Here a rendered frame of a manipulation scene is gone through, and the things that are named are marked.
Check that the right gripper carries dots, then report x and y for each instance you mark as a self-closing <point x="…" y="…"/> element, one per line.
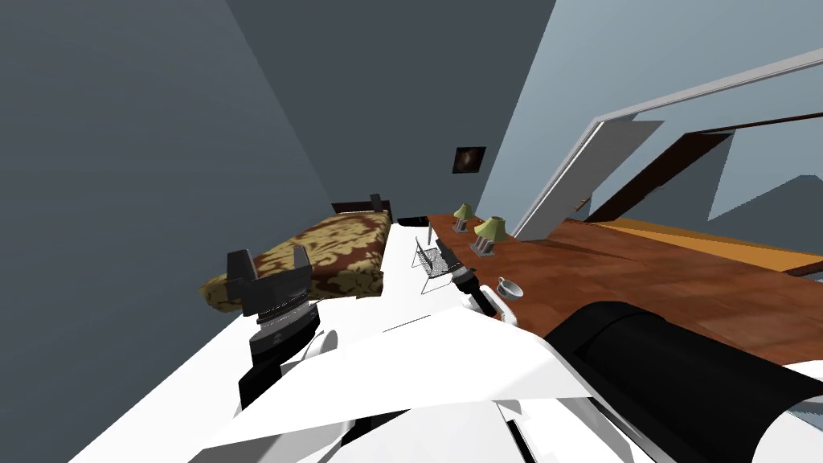
<point x="448" y="256"/>

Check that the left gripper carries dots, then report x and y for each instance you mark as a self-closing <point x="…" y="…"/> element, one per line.
<point x="278" y="290"/>

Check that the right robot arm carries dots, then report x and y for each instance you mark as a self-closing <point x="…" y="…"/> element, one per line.
<point x="675" y="379"/>

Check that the green shade table lamp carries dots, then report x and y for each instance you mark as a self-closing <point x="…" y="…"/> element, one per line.
<point x="463" y="213"/>
<point x="490" y="233"/>

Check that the bed with brown gold blanket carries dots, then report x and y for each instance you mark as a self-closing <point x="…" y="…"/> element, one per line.
<point x="321" y="254"/>

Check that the white cup with saucer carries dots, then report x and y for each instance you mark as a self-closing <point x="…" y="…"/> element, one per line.
<point x="509" y="289"/>

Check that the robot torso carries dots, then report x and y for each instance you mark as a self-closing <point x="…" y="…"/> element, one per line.
<point x="418" y="373"/>

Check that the brown wooden table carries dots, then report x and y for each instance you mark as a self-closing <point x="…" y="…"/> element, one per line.
<point x="630" y="283"/>

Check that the dark framed wall picture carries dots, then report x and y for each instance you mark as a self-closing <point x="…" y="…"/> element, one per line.
<point x="469" y="160"/>

